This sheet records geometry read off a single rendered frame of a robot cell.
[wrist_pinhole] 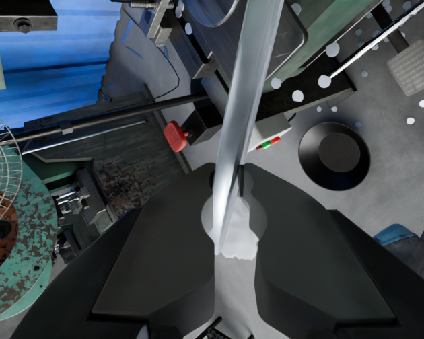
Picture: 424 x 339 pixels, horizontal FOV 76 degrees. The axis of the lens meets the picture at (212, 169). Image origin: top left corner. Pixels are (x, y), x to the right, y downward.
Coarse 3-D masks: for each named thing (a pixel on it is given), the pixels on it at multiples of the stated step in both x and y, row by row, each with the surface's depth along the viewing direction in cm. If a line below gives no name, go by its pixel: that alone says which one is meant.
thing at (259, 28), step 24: (264, 0) 8; (264, 24) 8; (240, 48) 9; (264, 48) 10; (240, 72) 9; (264, 72) 28; (240, 96) 9; (240, 120) 10; (240, 144) 10; (216, 168) 11; (216, 192) 11; (216, 216) 12; (216, 240) 14
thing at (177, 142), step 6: (174, 120) 66; (168, 126) 67; (174, 126) 65; (168, 132) 68; (174, 132) 65; (180, 132) 65; (186, 132) 69; (168, 138) 68; (174, 138) 66; (180, 138) 65; (174, 144) 67; (180, 144) 65; (174, 150) 68; (180, 150) 68
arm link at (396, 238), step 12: (396, 228) 49; (384, 240) 48; (396, 240) 48; (408, 240) 48; (420, 240) 49; (396, 252) 47; (408, 252) 47; (420, 252) 47; (408, 264) 45; (420, 264) 45
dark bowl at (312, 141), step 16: (320, 128) 114; (336, 128) 111; (352, 128) 102; (304, 144) 121; (320, 144) 121; (336, 144) 116; (352, 144) 111; (304, 160) 124; (320, 160) 124; (336, 160) 118; (352, 160) 113; (368, 160) 103; (320, 176) 122; (336, 176) 119; (352, 176) 113
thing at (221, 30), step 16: (192, 0) 44; (208, 0) 42; (224, 0) 40; (240, 0) 38; (192, 16) 46; (208, 16) 43; (224, 16) 41; (240, 16) 39; (288, 16) 34; (208, 32) 45; (224, 32) 42; (240, 32) 40; (288, 32) 35; (304, 32) 34; (224, 48) 43; (288, 48) 36; (224, 64) 44; (272, 64) 38
